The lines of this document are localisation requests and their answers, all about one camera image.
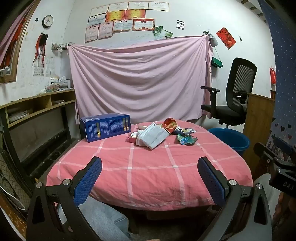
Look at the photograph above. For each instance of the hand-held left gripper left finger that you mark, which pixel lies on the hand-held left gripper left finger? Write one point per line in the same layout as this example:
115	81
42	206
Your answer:
89	178

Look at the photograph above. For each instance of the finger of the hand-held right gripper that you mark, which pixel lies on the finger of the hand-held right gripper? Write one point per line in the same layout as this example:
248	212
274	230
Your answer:
263	151
283	149

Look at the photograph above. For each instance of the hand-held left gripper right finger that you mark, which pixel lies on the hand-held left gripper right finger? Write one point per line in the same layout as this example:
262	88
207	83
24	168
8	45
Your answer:
211	180

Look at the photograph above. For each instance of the blue plastic bucket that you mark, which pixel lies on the blue plastic bucket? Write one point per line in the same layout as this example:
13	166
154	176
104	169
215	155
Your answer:
233	143

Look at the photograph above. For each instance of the green blue wrapper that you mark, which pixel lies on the green blue wrapper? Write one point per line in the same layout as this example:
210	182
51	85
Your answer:
186	139

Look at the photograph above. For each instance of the pink round container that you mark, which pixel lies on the pink round container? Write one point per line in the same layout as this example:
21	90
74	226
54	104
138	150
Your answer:
133	137

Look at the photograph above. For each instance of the red paper bowl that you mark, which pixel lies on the red paper bowl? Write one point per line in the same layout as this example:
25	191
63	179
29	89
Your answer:
170	125

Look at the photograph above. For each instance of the white paper packet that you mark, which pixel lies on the white paper packet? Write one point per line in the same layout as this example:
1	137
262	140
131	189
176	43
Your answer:
150	136

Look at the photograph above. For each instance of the person's right hand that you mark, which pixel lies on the person's right hand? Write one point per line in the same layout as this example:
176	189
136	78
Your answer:
286	208

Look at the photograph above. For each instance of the wooden desk panel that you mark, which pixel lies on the wooden desk panel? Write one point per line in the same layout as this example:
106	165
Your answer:
259	120

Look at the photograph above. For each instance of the person's jeans leg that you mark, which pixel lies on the person's jeans leg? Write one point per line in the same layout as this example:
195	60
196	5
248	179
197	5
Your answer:
104	220

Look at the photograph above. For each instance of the black office chair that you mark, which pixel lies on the black office chair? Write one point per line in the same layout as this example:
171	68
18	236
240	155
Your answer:
231	111

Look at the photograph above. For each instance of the blue cardboard box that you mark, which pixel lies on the blue cardboard box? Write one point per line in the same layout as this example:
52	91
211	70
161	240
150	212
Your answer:
104	127

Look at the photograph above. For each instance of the pink plaid tablecloth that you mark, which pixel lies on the pink plaid tablecloth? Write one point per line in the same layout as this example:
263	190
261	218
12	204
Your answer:
150	173

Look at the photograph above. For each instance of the dark framed cabinet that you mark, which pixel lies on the dark framed cabinet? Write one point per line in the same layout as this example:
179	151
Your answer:
37	136

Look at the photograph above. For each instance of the red hanging packet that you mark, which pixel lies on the red hanging packet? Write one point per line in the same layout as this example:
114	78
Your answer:
272	75

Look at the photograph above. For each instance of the pile of magazines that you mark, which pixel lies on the pile of magazines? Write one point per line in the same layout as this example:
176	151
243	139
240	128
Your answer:
18	115

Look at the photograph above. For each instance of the stack of papers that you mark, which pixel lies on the stack of papers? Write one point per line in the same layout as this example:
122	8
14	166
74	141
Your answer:
57	84

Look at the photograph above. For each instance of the green hanging bag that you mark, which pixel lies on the green hanging bag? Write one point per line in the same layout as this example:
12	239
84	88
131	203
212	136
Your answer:
216	62

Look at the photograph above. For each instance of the pink hanging sheet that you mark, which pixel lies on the pink hanging sheet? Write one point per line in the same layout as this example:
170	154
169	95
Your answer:
138	81

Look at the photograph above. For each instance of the red black hanging ornament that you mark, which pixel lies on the red black hanging ornament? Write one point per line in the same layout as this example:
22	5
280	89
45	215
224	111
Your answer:
41	46

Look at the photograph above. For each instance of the green landscape photo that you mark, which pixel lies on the green landscape photo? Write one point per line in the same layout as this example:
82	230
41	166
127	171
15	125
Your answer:
167	34
157	31

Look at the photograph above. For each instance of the pink window curtain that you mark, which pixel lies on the pink window curtain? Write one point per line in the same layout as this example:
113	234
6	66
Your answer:
11	37

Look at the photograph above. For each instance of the wooden wall shelf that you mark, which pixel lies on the wooden wall shelf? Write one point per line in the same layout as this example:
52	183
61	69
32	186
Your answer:
34	109

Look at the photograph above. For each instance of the paper wall calendar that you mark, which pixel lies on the paper wall calendar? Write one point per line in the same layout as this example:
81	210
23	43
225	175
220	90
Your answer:
49	67

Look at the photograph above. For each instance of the red paper wall poster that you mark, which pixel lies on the red paper wall poster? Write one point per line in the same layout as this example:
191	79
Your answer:
226	38

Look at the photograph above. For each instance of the wooden window frame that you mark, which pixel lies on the wooden window frame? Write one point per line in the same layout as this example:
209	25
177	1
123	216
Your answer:
15	58

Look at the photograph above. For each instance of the black white wall photo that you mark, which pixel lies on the black white wall photo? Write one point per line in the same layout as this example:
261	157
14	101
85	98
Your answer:
180	24

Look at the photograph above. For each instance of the group of wall certificates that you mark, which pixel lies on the group of wall certificates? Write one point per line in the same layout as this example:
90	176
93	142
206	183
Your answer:
120	23

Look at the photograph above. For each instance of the round wall clock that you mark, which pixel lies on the round wall clock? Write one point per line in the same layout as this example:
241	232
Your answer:
47	21

